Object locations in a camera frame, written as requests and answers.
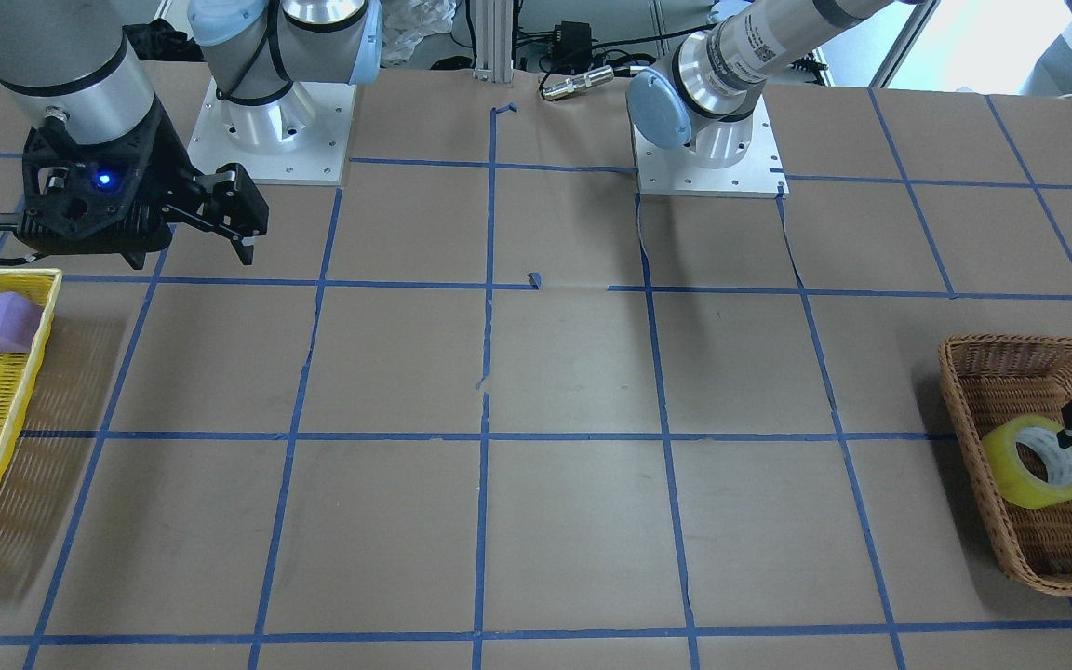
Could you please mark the purple sponge block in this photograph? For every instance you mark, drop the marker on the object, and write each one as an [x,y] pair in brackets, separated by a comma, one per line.
[20,319]

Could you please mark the yellow tape roll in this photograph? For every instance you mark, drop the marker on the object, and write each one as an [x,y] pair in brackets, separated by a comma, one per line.
[1030,468]

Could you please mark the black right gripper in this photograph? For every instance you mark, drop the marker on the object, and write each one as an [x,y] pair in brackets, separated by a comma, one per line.
[169,166]

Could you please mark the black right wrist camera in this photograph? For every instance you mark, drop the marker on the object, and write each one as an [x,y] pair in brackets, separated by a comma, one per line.
[92,199]

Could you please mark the silver metal connector plug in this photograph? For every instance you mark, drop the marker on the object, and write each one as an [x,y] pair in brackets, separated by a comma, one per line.
[576,84]

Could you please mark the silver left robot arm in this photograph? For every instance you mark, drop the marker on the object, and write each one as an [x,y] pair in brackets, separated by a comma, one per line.
[699,124]

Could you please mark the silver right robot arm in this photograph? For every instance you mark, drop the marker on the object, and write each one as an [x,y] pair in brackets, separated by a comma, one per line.
[73,60]

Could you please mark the brown wicker basket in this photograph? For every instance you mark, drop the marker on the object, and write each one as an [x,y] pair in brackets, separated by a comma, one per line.
[989,380]

